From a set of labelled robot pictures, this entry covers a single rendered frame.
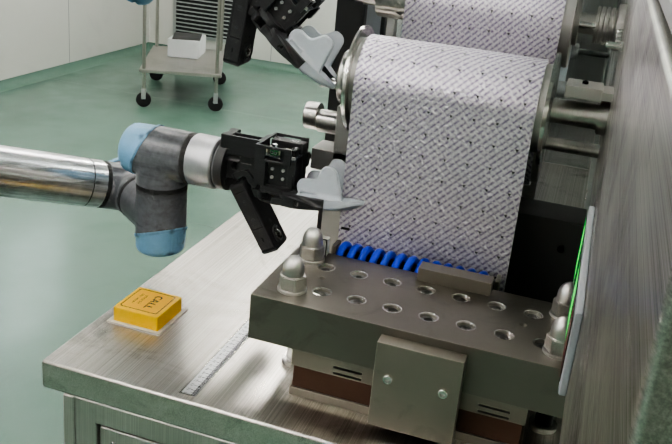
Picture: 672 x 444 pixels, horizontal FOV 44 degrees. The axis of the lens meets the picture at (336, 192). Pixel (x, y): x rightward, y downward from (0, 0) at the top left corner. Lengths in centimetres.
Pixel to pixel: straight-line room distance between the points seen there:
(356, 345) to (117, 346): 34
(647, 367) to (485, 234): 90
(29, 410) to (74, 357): 151
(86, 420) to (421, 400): 44
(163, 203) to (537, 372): 58
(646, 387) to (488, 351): 74
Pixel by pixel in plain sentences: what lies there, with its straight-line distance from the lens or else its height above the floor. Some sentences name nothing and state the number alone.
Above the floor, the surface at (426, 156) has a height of 118.
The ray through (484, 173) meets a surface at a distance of 108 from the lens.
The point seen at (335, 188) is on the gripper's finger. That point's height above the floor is 112.
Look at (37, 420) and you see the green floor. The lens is 259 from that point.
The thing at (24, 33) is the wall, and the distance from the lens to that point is 633.
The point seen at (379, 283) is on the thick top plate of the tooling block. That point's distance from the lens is 106.
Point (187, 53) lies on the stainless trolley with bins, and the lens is 612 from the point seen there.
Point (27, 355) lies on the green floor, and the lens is 290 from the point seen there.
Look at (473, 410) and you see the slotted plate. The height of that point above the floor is 94.
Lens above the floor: 149
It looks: 20 degrees down
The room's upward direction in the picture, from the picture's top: 6 degrees clockwise
